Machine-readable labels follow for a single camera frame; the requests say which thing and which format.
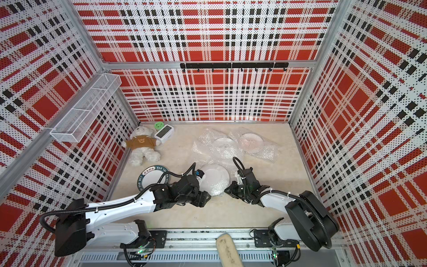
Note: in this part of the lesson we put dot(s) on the beige teddy bear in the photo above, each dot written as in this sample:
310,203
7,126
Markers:
142,145

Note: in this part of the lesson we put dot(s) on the white green small device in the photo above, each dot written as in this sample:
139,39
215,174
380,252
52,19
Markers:
165,133

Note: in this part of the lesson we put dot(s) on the green rimmed plate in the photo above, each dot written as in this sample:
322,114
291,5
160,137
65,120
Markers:
213,179
150,176

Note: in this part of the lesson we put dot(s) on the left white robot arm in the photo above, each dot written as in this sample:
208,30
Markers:
82,225

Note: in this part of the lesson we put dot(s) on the black hook rail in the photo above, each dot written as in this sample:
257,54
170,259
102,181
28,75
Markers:
235,65

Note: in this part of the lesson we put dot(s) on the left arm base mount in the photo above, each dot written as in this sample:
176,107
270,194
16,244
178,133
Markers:
143,247

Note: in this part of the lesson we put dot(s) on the green rimmed plate front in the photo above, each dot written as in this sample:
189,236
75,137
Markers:
150,176

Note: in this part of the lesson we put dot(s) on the clear wall shelf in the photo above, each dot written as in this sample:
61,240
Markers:
76,123

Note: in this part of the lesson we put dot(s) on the white embossed plate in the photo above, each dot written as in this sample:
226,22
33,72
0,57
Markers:
224,144

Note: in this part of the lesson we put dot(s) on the pink plate in wrap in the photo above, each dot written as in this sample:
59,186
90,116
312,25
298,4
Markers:
251,143

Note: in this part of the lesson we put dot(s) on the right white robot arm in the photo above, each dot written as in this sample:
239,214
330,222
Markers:
311,221

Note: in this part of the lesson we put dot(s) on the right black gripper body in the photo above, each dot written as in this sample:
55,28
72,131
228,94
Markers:
238,191

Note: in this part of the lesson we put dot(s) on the wooden brush handle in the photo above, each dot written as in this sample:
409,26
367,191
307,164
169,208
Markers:
227,251

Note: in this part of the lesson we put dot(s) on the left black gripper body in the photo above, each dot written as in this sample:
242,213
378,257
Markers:
195,198

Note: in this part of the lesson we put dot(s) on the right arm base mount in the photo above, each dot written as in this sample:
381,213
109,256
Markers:
284,252

